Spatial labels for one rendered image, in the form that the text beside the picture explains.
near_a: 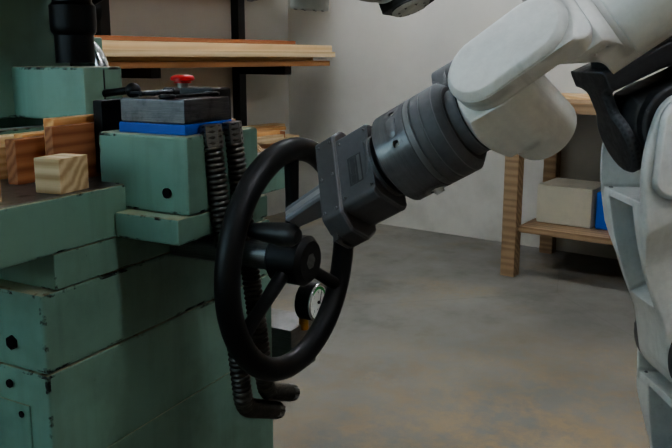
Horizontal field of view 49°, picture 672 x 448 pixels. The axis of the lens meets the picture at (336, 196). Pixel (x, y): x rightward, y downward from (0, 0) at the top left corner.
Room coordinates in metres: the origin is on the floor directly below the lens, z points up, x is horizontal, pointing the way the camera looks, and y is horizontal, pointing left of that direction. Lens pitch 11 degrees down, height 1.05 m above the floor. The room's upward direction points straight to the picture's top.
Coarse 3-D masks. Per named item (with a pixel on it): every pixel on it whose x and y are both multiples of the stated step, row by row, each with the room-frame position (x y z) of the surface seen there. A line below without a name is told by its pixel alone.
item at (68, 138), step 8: (48, 128) 0.86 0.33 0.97; (56, 128) 0.86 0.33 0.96; (64, 128) 0.87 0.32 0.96; (72, 128) 0.89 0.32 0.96; (80, 128) 0.90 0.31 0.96; (88, 128) 0.91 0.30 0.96; (48, 136) 0.86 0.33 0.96; (56, 136) 0.86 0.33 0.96; (64, 136) 0.87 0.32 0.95; (72, 136) 0.88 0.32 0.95; (80, 136) 0.90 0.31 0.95; (88, 136) 0.91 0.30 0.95; (48, 144) 0.86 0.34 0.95; (56, 144) 0.86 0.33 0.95; (64, 144) 0.87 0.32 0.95; (72, 144) 0.88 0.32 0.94; (80, 144) 0.90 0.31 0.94; (88, 144) 0.91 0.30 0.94; (48, 152) 0.86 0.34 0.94; (56, 152) 0.86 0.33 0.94; (64, 152) 0.87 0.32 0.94; (72, 152) 0.88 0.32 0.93; (80, 152) 0.89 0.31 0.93; (88, 152) 0.91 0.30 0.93; (88, 160) 0.90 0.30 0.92; (88, 168) 0.90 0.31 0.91; (96, 168) 0.92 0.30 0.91; (88, 176) 0.90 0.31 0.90
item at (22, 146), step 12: (12, 144) 0.85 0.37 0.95; (24, 144) 0.86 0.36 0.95; (36, 144) 0.88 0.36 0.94; (12, 156) 0.85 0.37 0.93; (24, 156) 0.86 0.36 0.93; (36, 156) 0.87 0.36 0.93; (12, 168) 0.85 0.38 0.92; (24, 168) 0.86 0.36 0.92; (12, 180) 0.85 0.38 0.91; (24, 180) 0.86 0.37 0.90
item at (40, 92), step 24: (24, 72) 1.01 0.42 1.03; (48, 72) 0.99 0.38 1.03; (72, 72) 0.97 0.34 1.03; (96, 72) 0.98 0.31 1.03; (120, 72) 1.02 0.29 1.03; (24, 96) 1.02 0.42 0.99; (48, 96) 0.99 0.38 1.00; (72, 96) 0.97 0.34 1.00; (96, 96) 0.98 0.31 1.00; (120, 96) 1.02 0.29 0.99
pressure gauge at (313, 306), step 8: (304, 288) 1.13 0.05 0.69; (312, 288) 1.13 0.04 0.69; (320, 288) 1.15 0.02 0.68; (296, 296) 1.13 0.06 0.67; (304, 296) 1.12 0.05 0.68; (312, 296) 1.12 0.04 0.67; (296, 304) 1.12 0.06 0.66; (304, 304) 1.12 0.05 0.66; (312, 304) 1.12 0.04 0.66; (320, 304) 1.15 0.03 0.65; (296, 312) 1.13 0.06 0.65; (304, 312) 1.12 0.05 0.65; (312, 312) 1.12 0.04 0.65; (304, 320) 1.14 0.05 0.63; (312, 320) 1.12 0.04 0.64; (304, 328) 1.14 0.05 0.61
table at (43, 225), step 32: (32, 192) 0.80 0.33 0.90; (96, 192) 0.82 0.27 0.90; (0, 224) 0.71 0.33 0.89; (32, 224) 0.74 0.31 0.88; (64, 224) 0.78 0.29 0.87; (96, 224) 0.82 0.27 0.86; (128, 224) 0.83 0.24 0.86; (160, 224) 0.81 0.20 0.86; (192, 224) 0.82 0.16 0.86; (0, 256) 0.71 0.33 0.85; (32, 256) 0.74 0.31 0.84
